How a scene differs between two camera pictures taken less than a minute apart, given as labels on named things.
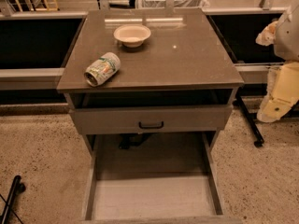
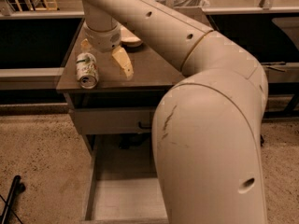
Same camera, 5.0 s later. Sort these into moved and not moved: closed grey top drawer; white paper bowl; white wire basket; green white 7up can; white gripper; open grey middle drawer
Moved: green white 7up can; white gripper
Not moved: closed grey top drawer; white paper bowl; white wire basket; open grey middle drawer
